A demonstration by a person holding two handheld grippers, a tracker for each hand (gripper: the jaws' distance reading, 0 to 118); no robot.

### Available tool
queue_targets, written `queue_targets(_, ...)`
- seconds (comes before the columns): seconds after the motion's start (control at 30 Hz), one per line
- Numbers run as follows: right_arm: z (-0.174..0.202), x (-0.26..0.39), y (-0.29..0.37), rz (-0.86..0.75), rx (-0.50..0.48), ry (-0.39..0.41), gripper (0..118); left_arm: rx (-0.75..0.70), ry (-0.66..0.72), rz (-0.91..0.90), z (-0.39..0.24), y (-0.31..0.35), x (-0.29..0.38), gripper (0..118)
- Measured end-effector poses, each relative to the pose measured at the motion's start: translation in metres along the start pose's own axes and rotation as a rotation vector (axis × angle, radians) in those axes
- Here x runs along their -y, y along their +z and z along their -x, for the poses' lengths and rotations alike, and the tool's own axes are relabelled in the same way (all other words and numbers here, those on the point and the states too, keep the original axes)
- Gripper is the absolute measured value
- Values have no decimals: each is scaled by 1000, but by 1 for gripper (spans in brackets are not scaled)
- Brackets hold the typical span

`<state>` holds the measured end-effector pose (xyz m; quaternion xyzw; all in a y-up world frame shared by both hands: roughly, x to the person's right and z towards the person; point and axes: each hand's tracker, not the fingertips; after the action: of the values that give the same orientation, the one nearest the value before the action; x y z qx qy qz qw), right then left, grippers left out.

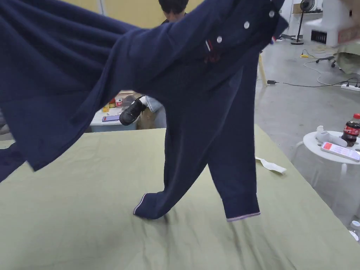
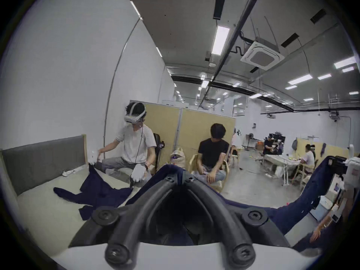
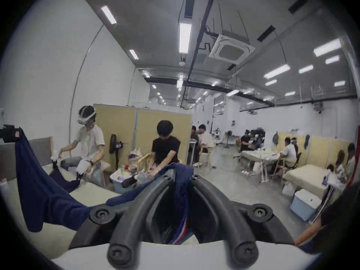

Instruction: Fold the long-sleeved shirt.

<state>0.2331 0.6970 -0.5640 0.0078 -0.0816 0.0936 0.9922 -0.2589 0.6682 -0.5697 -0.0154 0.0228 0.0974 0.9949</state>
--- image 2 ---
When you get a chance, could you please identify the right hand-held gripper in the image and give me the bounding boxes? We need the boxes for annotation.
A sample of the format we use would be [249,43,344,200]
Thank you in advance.
[328,156,360,192]

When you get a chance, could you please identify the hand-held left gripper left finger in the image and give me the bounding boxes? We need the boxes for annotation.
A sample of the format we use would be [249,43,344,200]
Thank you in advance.
[69,172,185,269]

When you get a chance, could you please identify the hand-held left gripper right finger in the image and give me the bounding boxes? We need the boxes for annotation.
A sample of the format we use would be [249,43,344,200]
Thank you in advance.
[184,172,291,269]

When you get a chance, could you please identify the dark blue shirt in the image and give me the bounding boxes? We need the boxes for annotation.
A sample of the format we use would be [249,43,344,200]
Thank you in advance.
[124,156,342,255]
[53,163,133,221]

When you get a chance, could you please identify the person's right forearm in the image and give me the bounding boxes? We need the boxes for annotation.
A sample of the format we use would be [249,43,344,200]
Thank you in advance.
[308,207,352,244]

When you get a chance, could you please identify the person's right hand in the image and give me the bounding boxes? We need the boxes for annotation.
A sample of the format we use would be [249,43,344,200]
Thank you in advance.
[341,190,355,211]

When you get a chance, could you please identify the wooden chair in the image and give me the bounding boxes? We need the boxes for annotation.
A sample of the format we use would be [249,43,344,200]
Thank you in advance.
[228,146,242,167]
[188,152,230,193]
[291,163,313,187]

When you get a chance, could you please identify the pale cloth bag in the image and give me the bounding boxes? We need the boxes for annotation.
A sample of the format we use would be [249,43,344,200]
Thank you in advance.
[169,147,185,169]

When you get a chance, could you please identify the black chair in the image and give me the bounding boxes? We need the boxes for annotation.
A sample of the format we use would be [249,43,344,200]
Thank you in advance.
[153,133,165,169]

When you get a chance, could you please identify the white table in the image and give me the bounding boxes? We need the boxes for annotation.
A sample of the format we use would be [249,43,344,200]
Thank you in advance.
[263,154,302,185]

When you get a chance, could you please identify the bed with pale green sheet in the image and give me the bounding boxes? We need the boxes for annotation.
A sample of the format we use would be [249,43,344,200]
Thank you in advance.
[15,165,147,257]

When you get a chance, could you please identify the grey padded headboard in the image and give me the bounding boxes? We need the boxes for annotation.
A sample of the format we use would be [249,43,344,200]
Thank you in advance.
[1,135,87,196]

